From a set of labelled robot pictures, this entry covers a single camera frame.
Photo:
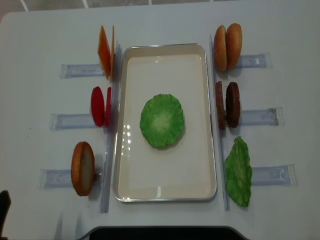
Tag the left orange cheese slice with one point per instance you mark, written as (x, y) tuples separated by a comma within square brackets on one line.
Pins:
[(104, 52)]

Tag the green lettuce leaf on tray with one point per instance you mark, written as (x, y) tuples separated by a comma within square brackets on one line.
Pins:
[(162, 120)]

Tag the clear holder rail upper right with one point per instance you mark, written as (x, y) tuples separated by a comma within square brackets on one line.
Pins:
[(261, 60)]

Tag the green lettuce leaf upright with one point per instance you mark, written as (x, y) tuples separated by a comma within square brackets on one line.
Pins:
[(238, 173)]

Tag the long clear strip left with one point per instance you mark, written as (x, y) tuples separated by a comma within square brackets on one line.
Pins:
[(111, 131)]

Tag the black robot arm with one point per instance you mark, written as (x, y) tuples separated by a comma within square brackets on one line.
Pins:
[(5, 203)]

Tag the sesame bun half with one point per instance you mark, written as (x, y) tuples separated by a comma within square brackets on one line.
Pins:
[(233, 39), (219, 49)]

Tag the right sesame bun half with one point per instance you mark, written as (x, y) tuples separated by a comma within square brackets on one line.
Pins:
[(233, 39)]

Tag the left brown meat patty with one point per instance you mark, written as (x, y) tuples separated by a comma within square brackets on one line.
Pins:
[(220, 105)]

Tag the left sesame bun half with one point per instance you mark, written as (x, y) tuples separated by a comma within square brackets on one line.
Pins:
[(219, 49)]

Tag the white rectangular metal tray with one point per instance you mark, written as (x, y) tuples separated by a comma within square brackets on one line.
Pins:
[(184, 170)]

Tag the long clear strip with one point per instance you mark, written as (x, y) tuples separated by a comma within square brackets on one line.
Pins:
[(226, 200), (111, 131)]

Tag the clear holder rail lower right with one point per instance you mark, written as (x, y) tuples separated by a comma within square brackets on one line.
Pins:
[(284, 175)]

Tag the long clear strip right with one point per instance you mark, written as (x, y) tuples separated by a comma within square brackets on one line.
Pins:
[(226, 200)]

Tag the red tomato slice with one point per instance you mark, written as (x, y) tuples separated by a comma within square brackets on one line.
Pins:
[(108, 107), (97, 106)]

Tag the clear holder rail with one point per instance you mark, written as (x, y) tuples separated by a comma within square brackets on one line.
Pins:
[(284, 175), (261, 60), (264, 117)]

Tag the clear holder rail middle right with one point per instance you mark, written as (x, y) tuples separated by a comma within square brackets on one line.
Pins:
[(264, 117)]

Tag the right dark meat patty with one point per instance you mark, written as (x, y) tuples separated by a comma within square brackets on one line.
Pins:
[(232, 102)]

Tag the bun half lower left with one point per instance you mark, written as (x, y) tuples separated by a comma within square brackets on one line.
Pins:
[(82, 168)]

